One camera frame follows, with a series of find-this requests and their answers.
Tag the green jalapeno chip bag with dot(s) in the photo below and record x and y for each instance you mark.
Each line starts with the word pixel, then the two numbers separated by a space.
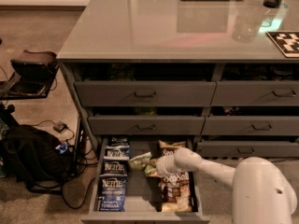
pixel 144 163

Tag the blue Kettle chip bag rear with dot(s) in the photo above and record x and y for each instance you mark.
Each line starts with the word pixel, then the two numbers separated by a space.
pixel 118 152

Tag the grey drawer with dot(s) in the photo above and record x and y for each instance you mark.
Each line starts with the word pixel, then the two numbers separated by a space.
pixel 150 125
pixel 252 125
pixel 242 149
pixel 145 93
pixel 256 93

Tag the blue Kettle chip bag front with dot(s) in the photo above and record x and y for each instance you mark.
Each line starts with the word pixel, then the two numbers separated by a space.
pixel 112 193

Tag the blue kettle chip bag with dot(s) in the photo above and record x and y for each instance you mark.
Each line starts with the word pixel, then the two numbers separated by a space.
pixel 112 193
pixel 118 152
pixel 116 167

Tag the open bottom left drawer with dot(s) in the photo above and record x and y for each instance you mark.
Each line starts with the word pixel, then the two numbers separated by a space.
pixel 143 201

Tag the dark chip bag back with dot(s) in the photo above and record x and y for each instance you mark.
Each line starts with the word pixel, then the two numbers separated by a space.
pixel 119 141

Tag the black power adapter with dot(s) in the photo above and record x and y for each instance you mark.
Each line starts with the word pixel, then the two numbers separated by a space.
pixel 59 126

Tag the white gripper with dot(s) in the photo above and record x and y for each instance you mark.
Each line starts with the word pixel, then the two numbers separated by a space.
pixel 163 166

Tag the middle left grey drawer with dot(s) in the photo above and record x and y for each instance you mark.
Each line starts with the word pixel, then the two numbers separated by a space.
pixel 150 125

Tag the Sea Salt chip bag front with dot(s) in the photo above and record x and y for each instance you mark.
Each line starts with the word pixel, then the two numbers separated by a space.
pixel 176 193

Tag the grey counter cabinet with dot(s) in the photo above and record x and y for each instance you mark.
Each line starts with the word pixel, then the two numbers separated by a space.
pixel 179 40

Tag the blue Kettle chip bag middle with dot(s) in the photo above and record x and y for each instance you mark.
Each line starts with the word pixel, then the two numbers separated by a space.
pixel 116 167

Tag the black backpack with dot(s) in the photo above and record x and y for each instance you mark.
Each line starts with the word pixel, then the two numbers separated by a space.
pixel 35 156

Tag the middle right grey drawer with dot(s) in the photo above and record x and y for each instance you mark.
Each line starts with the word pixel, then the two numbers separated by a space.
pixel 252 125

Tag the checkered marker board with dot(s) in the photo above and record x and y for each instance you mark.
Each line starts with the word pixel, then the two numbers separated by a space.
pixel 286 41

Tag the top left grey drawer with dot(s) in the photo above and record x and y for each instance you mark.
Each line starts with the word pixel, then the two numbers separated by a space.
pixel 145 93

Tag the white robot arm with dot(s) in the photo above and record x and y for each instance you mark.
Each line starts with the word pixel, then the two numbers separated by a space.
pixel 261 194

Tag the top right grey drawer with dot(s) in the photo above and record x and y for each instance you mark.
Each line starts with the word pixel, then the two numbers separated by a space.
pixel 256 93

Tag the bottom right grey drawer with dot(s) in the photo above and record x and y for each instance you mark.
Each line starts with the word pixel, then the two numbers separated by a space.
pixel 242 149

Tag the Sea Salt chip bag rear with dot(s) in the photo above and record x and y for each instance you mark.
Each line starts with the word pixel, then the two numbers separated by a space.
pixel 169 149

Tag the sea salt chip bag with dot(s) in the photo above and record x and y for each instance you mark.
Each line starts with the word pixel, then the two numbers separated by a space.
pixel 169 149
pixel 176 193

